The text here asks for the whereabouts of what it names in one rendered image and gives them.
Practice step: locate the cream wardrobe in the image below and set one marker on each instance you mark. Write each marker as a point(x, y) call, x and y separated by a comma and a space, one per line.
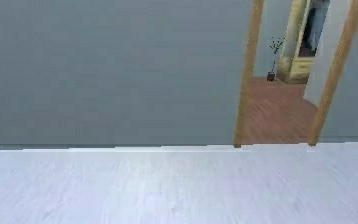
point(297, 60)

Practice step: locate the thin potted house plant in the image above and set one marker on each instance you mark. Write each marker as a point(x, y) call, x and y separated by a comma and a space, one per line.
point(272, 71)

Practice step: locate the wooden door frame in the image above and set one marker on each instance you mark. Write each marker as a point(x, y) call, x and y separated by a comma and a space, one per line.
point(249, 70)

